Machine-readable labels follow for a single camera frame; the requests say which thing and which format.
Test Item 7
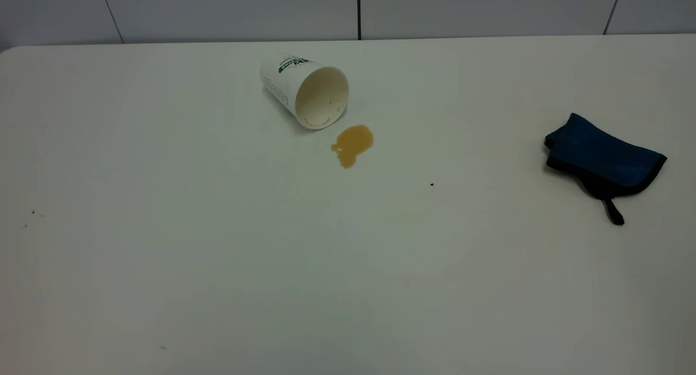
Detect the brown coffee spill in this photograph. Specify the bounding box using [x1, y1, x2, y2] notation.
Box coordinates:
[331, 124, 375, 170]

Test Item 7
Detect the white paper coffee cup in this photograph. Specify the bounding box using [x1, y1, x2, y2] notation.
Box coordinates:
[259, 53, 350, 130]

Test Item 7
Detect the blue cloth with black trim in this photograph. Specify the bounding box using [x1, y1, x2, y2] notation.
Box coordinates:
[544, 112, 668, 226]

